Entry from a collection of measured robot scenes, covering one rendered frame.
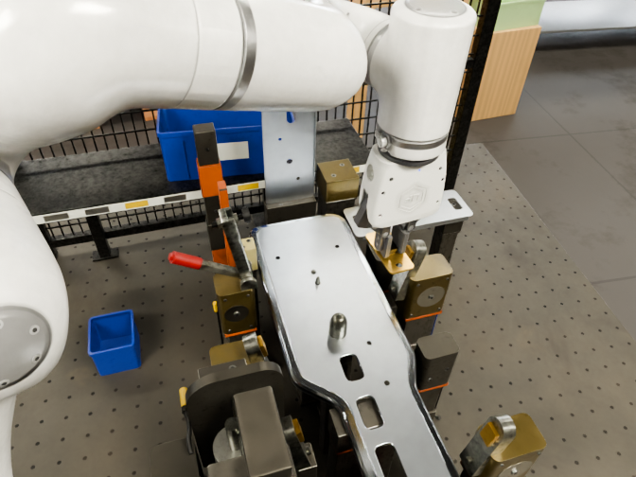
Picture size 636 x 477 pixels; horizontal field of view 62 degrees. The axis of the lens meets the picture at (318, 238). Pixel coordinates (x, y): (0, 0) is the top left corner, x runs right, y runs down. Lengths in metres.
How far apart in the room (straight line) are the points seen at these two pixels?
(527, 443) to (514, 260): 0.84
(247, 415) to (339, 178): 0.68
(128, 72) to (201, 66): 0.05
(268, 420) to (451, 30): 0.47
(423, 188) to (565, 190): 2.63
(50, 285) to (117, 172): 1.00
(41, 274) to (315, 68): 0.24
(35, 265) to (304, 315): 0.70
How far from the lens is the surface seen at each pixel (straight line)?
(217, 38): 0.37
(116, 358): 1.31
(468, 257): 1.60
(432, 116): 0.58
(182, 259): 0.92
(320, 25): 0.43
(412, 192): 0.65
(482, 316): 1.46
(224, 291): 0.98
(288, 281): 1.05
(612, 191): 3.39
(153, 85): 0.35
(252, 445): 0.66
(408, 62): 0.55
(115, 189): 1.29
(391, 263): 0.74
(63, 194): 1.32
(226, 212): 0.89
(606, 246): 2.98
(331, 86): 0.44
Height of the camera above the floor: 1.78
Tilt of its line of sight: 43 degrees down
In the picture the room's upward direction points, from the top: 2 degrees clockwise
